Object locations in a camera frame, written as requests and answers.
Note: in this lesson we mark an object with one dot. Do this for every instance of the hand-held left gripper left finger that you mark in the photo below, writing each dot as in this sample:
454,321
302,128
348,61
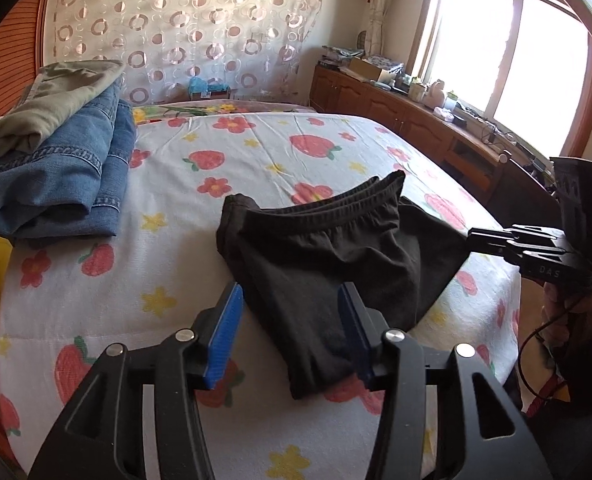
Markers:
223,340

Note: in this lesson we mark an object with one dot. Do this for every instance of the folded blue jeans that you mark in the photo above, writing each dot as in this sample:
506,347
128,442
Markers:
51,180

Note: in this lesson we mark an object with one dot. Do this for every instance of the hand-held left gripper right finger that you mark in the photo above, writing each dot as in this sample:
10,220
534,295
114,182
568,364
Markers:
356,335

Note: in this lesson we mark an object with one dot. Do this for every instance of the wooden slatted panel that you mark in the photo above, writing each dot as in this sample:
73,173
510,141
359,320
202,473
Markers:
11,60

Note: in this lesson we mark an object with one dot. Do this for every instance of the black pants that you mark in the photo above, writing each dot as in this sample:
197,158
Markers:
336,270

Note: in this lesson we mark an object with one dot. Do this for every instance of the circle patterned curtain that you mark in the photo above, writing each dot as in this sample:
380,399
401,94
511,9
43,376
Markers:
186,20

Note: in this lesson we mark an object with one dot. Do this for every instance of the wooden cabinet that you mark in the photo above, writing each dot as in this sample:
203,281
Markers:
376,105

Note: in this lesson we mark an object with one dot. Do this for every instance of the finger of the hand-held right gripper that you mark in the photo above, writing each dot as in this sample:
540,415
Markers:
496,236
511,252

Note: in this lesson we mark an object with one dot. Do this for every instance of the cardboard box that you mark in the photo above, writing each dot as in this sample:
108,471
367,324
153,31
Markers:
366,68

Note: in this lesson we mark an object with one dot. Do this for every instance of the folded khaki pants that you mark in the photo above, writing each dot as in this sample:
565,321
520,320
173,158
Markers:
46,105

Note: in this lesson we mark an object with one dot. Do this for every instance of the window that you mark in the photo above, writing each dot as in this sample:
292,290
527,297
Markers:
516,45

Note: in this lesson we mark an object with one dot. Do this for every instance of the floral window curtain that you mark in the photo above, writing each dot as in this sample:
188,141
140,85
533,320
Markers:
391,5

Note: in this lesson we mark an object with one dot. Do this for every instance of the floral bed sheet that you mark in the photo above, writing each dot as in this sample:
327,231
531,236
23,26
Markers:
276,435

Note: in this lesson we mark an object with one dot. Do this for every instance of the flowered blanket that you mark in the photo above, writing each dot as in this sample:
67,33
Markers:
176,110

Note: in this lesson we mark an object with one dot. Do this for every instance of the white kettle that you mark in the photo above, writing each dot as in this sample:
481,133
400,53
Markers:
438,92

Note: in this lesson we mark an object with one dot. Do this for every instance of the person's right hand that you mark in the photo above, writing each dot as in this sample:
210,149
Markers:
556,320

